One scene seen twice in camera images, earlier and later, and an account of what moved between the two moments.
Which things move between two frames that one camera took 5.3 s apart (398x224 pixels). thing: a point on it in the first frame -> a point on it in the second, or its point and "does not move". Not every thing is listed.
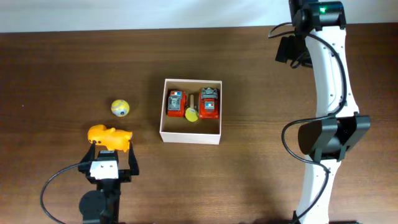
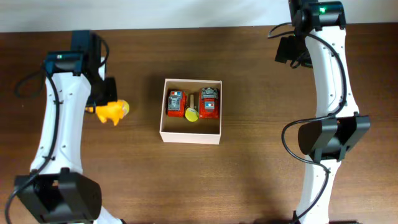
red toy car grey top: [209, 104] does not move
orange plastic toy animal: [112, 139] -> [112, 111]
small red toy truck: [177, 103] does not move
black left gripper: [125, 174] -> [111, 98]
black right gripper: [284, 50] does not move
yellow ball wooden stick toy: [191, 113] does not move
